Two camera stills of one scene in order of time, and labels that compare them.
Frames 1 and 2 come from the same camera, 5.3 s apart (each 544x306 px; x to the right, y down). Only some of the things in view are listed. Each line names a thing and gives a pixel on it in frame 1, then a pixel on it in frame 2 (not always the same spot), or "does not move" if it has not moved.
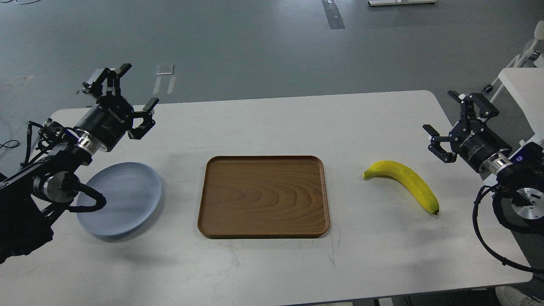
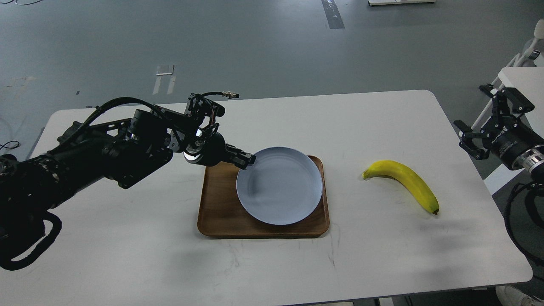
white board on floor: x=372 y=3 does not move
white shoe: x=507 y=296 does not move
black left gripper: x=112 y=118 to x=213 y=151
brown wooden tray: x=264 y=197 does not move
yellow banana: x=398 y=171 does not move
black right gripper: x=471 y=139 to x=505 y=135
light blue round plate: x=132 y=191 to x=283 y=186
